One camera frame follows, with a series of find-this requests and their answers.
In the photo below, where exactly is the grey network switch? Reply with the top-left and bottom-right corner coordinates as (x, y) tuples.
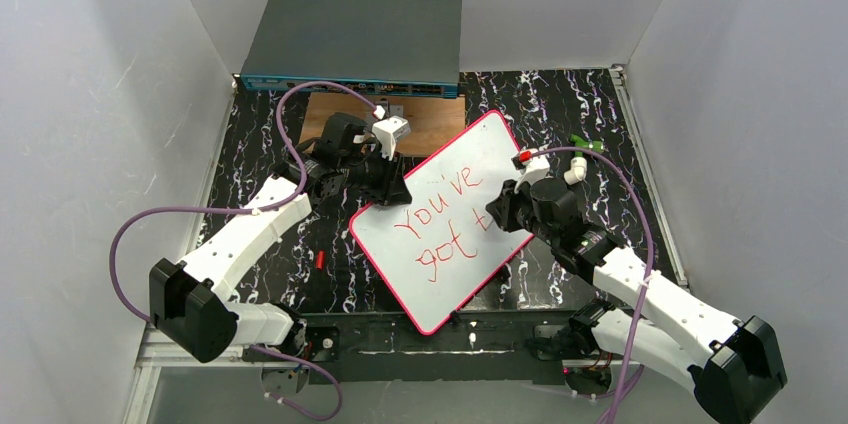
(240, 0), (463, 99)

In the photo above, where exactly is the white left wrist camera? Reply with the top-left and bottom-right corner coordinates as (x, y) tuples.
(371, 104), (411, 161)

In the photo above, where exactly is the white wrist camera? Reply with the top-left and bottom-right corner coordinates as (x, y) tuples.
(371, 104), (411, 161)
(511, 149), (550, 193)

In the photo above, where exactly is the white plastic elbow fitting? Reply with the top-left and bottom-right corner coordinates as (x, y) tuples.
(563, 156), (588, 186)

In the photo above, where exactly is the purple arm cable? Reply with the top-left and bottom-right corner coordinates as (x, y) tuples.
(529, 146), (656, 424)
(109, 80), (389, 422)

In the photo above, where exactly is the brown wooden board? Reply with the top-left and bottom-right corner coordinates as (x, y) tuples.
(298, 93), (466, 157)

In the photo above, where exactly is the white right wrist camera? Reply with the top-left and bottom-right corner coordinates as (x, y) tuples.
(511, 149), (550, 193)

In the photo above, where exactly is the green plastic fitting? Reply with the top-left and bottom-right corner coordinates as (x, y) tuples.
(569, 134), (605, 155)

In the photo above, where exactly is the red marker cap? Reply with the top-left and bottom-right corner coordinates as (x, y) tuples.
(315, 250), (325, 270)

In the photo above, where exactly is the pink framed whiteboard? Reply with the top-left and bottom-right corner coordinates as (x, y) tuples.
(349, 110), (532, 335)

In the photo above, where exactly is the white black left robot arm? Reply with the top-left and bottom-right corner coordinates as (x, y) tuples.
(149, 113), (412, 363)

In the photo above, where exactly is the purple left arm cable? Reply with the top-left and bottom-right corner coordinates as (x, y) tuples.
(109, 80), (389, 422)

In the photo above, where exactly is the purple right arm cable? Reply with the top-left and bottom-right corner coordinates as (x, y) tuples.
(529, 146), (656, 424)

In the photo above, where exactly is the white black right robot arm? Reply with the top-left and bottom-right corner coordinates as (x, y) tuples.
(486, 178), (787, 423)

